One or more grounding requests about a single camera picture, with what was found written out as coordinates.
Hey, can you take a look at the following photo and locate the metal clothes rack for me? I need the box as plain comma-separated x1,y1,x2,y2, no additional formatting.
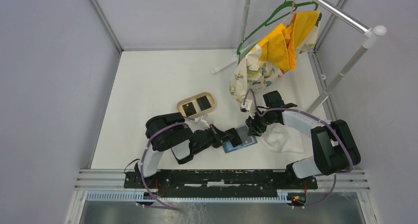
210,0,387,112

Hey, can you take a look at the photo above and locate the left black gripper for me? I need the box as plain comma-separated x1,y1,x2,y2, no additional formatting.
193,124,235,155

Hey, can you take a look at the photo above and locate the beige oval tray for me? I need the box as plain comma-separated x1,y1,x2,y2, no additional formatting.
176,92,215,118

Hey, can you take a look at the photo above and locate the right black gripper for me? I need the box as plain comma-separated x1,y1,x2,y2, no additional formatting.
245,107,276,137

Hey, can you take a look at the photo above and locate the pink clothes hanger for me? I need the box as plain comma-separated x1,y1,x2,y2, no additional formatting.
280,0,300,24

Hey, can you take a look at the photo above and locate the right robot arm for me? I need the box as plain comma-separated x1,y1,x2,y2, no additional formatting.
240,91,361,188

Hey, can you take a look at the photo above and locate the green clothes hanger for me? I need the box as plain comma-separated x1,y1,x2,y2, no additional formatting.
236,0,319,57

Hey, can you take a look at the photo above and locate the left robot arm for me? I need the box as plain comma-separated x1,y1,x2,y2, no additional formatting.
136,112,243,188

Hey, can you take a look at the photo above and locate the white cloth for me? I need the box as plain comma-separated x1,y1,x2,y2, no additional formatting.
261,123,304,154

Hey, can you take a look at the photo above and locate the blue card holder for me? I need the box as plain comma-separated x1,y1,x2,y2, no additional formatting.
222,125,258,153

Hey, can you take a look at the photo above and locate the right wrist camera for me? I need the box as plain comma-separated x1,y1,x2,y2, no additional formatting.
240,99,255,113

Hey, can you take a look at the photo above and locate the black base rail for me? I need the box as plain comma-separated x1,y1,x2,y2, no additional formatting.
124,169,318,198

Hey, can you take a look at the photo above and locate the dinosaur print yellow garment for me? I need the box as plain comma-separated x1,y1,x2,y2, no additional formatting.
229,10,322,102

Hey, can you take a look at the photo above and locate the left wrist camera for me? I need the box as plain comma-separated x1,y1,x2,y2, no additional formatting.
194,114,210,128

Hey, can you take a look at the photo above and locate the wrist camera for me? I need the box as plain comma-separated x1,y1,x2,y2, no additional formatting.
194,114,210,128
240,99,255,113

